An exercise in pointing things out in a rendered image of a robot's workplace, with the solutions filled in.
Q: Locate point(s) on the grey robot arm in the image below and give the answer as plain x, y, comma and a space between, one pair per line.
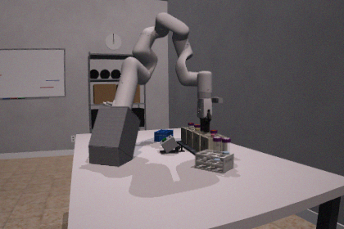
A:
147, 60

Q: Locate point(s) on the white tube rack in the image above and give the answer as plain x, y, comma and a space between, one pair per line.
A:
207, 163

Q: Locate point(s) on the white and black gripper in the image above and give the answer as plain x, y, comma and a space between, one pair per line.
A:
204, 109

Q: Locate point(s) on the blue tube rack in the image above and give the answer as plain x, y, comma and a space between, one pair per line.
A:
161, 134

